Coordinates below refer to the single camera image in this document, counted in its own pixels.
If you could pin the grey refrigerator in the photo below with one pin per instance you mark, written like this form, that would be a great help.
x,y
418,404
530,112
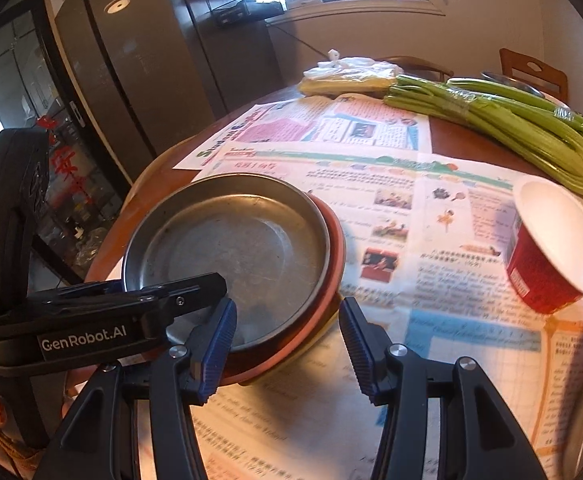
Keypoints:
x,y
136,60

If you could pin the celery bunch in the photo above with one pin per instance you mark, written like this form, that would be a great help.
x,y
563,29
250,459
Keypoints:
x,y
521,125

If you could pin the metal basin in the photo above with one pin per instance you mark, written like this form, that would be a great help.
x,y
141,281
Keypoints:
x,y
511,80

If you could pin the wooden chair with cutout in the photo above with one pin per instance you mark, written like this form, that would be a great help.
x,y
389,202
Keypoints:
x,y
516,67

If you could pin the clear plastic food bag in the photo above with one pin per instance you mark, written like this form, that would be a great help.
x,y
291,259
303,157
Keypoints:
x,y
346,77

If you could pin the round metal plate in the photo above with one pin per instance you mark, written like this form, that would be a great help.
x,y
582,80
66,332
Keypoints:
x,y
231,250

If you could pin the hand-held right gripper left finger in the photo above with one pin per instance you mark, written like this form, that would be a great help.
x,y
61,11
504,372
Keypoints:
x,y
216,355

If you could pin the red paper bowl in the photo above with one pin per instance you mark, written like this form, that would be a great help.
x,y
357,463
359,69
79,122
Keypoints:
x,y
536,270

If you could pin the green header newspaper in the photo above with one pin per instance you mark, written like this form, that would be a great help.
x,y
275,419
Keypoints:
x,y
421,195

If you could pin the white text newspaper sheet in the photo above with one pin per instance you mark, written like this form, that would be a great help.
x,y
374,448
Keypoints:
x,y
296,435

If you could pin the orange crab-shaped plate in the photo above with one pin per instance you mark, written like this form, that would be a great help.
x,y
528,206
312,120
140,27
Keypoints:
x,y
291,350

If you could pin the dark glass cabinet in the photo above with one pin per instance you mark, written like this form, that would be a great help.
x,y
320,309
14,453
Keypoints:
x,y
71,185

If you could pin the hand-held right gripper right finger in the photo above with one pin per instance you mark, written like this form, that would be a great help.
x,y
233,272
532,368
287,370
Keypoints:
x,y
364,355

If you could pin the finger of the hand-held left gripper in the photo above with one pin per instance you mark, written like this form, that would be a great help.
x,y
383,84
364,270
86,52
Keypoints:
x,y
196,287

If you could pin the pink printed newspaper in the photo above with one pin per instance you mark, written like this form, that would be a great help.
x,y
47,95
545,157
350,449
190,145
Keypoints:
x,y
291,125

